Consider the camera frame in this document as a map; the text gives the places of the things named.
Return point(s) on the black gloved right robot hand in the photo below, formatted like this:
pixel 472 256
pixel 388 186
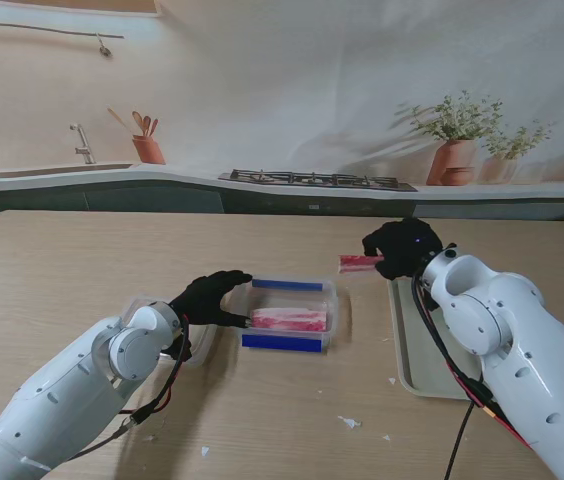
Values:
pixel 404 245

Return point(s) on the stack of raw bacon slices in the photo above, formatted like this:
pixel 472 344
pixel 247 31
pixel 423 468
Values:
pixel 287 320

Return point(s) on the single raw bacon slice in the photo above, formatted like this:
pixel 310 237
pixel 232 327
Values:
pixel 357 263

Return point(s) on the large white paper scrap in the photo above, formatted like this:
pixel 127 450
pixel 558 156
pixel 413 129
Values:
pixel 349 423

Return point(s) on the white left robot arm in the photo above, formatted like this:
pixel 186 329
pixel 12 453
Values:
pixel 62 400

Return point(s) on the cream plastic tray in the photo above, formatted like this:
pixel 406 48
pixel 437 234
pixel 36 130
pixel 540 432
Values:
pixel 412 350

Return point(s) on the clear container with blue clips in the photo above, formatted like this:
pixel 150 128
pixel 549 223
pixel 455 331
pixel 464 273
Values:
pixel 282 342

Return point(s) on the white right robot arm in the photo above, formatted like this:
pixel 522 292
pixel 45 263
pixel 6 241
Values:
pixel 512 325

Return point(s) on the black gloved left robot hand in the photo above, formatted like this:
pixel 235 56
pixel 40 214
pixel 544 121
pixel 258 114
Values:
pixel 202 300

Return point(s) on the kitchen print backdrop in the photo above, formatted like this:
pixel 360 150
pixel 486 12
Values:
pixel 282 100

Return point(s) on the clear lid with blue label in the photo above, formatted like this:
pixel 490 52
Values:
pixel 204 345

